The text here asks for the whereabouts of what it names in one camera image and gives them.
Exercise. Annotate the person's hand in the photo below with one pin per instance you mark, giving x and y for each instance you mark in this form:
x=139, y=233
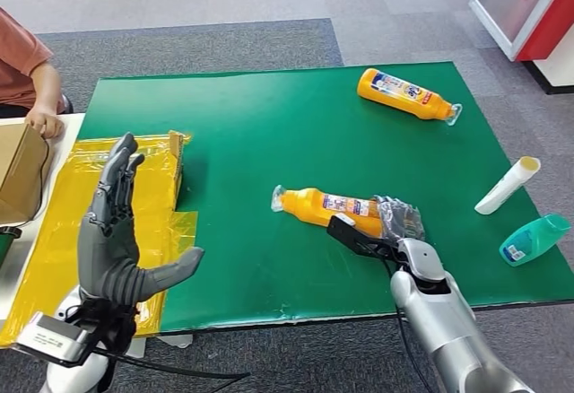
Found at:
x=44, y=121

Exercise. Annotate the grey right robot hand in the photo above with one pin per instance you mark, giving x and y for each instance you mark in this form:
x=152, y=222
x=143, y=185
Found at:
x=401, y=221

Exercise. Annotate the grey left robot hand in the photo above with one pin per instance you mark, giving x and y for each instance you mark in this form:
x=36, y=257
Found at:
x=107, y=253

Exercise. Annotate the orange bottle with clear cap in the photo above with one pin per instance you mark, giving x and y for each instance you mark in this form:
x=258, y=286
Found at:
x=314, y=207
x=399, y=94

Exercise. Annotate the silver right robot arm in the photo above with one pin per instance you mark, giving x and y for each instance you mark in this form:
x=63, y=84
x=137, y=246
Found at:
x=448, y=325

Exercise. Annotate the person's forearm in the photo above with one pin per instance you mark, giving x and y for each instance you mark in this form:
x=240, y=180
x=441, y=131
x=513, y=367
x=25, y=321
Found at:
x=47, y=87

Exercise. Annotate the teal plastic bottle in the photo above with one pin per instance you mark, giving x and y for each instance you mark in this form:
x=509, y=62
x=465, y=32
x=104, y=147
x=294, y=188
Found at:
x=531, y=240

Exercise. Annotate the brown cardboard box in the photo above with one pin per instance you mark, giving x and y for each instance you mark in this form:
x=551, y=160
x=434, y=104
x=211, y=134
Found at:
x=18, y=170

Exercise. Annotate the person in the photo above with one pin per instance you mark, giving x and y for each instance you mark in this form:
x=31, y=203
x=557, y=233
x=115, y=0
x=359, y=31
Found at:
x=18, y=57

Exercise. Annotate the yellow plastic sheet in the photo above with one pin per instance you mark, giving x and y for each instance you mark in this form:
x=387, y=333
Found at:
x=58, y=212

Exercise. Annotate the cardboard flap with yellow tape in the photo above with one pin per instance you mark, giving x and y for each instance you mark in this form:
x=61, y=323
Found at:
x=176, y=164

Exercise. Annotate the dark green container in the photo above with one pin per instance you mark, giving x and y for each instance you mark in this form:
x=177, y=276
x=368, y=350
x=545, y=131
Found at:
x=7, y=243

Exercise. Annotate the white tube with yellow cap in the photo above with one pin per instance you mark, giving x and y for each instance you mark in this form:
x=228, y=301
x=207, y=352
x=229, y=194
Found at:
x=504, y=187

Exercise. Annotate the green table mat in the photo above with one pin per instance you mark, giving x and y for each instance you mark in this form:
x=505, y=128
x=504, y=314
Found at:
x=287, y=140

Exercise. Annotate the white cabinet with black base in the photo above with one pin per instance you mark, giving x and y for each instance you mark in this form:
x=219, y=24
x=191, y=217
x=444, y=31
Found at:
x=558, y=66

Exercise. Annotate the red and white sign board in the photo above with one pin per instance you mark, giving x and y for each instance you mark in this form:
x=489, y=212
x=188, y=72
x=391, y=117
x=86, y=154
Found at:
x=520, y=4

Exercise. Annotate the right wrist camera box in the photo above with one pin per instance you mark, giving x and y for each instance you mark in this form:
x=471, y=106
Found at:
x=354, y=239

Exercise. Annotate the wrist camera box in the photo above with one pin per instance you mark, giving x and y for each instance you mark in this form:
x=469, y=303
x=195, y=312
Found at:
x=354, y=239
x=51, y=340

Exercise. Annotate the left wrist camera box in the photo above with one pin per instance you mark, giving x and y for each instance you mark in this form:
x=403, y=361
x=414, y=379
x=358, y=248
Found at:
x=51, y=340

